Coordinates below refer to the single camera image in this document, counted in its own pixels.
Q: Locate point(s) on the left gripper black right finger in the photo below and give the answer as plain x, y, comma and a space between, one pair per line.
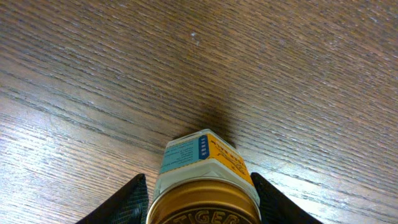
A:
277, 208

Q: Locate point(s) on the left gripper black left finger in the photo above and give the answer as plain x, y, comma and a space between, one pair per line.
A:
127, 206

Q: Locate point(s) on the Tiger Balm jar gold lid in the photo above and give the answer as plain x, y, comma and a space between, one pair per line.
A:
203, 179

